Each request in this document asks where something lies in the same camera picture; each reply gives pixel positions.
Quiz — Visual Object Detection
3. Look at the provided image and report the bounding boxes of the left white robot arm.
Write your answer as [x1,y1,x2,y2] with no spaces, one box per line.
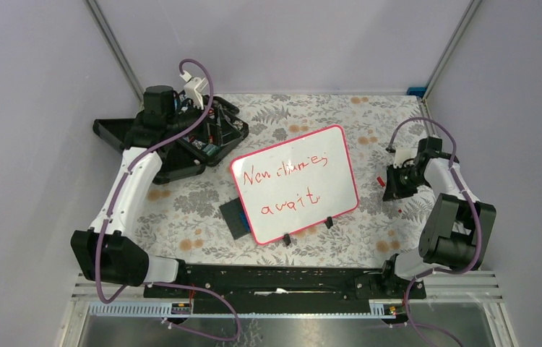
[70,85,249,297]

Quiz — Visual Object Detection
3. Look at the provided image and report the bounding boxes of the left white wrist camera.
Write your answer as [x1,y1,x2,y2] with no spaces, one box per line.
[180,71,208,109]

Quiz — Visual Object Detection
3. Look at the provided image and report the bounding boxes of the dark grey lego baseplate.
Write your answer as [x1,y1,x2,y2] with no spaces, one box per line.
[219,198,251,240]

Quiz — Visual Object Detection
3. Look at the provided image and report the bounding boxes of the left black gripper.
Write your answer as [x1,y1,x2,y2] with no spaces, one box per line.
[167,97,242,146]

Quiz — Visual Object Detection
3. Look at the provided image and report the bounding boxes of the red whiteboard marker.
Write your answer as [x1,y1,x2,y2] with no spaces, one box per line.
[378,176,402,217]

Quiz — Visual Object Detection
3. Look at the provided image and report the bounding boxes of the black poker chip case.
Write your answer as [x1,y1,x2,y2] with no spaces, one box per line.
[93,93,249,185]

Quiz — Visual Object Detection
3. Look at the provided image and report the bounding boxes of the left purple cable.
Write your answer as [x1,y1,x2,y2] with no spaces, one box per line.
[95,58,244,342]

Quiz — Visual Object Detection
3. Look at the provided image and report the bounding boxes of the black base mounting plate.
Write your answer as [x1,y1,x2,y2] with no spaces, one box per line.
[143,262,428,314]

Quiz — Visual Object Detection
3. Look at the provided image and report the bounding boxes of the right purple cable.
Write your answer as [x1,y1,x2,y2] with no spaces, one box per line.
[385,116,484,347]

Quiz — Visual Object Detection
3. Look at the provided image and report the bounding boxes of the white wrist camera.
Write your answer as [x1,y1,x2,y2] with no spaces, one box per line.
[386,147,417,168]
[180,71,208,109]

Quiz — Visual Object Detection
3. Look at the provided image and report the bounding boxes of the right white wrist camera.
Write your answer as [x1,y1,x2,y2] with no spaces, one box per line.
[386,147,417,168]

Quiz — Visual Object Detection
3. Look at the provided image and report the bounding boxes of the purple cable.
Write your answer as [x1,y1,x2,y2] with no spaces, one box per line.
[385,116,484,347]
[95,58,244,342]

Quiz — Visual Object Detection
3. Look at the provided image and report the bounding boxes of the blue corner bracket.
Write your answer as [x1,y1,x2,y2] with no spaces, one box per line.
[406,87,427,98]

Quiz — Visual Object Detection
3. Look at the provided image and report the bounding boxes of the pink framed whiteboard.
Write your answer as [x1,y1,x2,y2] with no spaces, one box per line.
[230,124,360,245]

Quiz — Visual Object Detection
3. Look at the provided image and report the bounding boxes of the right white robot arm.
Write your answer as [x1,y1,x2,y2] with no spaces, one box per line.
[379,137,496,298]

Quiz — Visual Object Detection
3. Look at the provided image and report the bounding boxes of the aluminium frame rail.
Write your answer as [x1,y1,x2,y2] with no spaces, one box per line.
[83,0,144,104]

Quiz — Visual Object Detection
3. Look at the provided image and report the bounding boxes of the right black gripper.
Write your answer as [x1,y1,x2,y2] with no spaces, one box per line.
[383,163,429,202]

